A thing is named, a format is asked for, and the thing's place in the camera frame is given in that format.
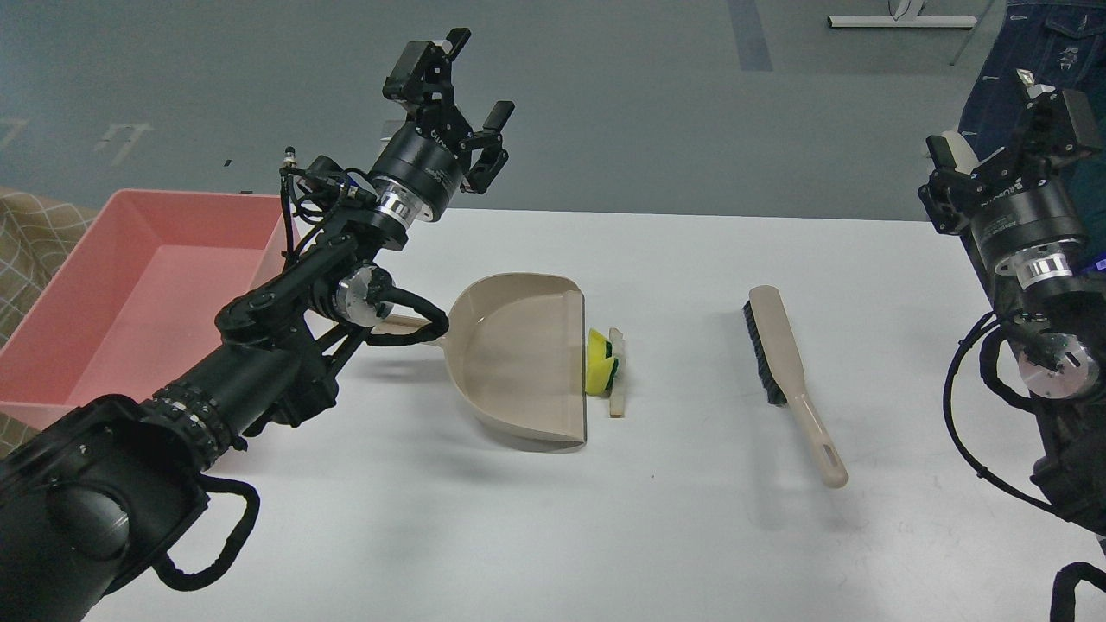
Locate yellow green sponge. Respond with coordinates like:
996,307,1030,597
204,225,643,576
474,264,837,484
583,329,615,397

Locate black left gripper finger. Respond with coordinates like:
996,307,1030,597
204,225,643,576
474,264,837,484
480,101,515,144
383,28,473,108

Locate beige plastic dustpan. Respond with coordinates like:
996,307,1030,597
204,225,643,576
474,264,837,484
372,273,588,452

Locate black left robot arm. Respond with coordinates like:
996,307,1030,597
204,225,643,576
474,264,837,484
3,27,514,621

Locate white desk leg base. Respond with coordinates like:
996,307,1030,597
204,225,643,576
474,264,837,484
826,1,980,30

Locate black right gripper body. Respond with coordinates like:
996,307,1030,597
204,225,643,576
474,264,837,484
918,143,1091,278

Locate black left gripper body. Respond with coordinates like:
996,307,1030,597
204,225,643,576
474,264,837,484
371,103,509,222

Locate pink plastic bin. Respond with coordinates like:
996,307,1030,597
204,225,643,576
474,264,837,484
1,189,285,431

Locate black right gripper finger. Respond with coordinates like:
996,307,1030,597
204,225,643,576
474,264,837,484
925,129,980,187
1016,68,1103,152

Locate person in green sweater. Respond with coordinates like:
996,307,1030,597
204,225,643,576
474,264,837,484
957,0,1106,260

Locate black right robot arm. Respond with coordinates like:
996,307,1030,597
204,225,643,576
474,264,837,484
918,68,1105,538

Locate beige checkered cloth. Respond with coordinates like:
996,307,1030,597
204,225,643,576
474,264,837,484
0,190,98,459

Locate beige hand brush black bristles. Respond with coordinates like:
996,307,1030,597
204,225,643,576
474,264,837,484
743,286,849,489

